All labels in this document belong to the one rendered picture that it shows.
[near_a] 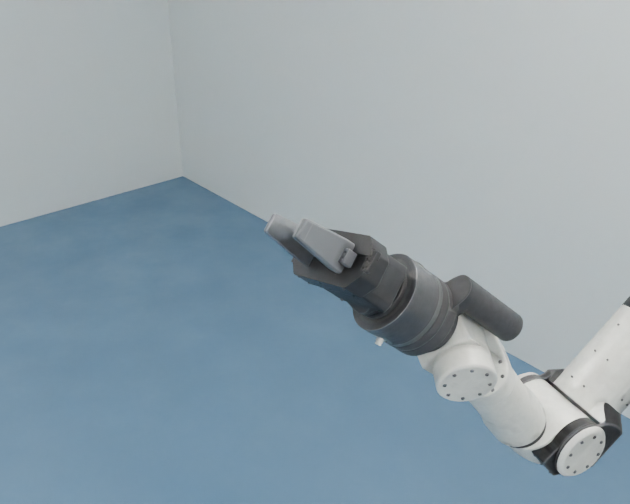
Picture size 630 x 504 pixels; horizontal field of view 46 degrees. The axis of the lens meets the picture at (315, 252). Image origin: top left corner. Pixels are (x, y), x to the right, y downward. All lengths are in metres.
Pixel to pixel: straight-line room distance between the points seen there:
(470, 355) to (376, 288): 0.14
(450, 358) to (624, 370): 0.32
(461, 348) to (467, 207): 2.32
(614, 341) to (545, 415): 0.14
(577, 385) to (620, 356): 0.07
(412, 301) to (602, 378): 0.38
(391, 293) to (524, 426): 0.31
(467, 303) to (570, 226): 2.07
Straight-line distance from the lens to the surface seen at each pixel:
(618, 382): 1.04
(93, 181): 4.67
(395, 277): 0.72
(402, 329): 0.75
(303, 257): 0.73
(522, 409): 0.94
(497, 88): 2.89
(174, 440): 2.76
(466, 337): 0.79
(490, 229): 3.06
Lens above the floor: 1.81
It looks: 28 degrees down
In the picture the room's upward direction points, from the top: straight up
